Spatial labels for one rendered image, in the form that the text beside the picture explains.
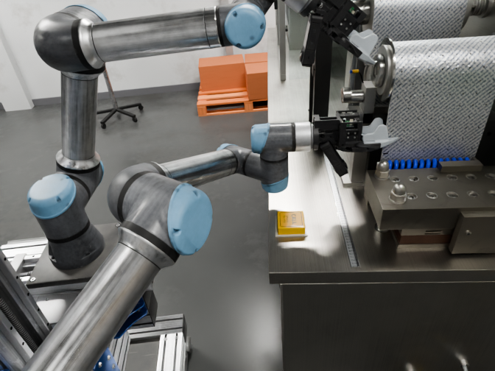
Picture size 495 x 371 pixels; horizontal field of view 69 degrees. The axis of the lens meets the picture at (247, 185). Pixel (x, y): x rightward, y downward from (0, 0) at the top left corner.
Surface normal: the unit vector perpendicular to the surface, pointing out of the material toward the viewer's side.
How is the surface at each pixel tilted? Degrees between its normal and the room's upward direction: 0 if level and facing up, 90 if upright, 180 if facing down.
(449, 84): 90
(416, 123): 90
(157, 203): 29
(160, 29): 65
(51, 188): 8
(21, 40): 90
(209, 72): 90
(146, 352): 0
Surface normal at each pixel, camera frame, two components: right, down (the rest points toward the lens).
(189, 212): 0.88, 0.18
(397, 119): -0.04, 0.58
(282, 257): -0.07, -0.81
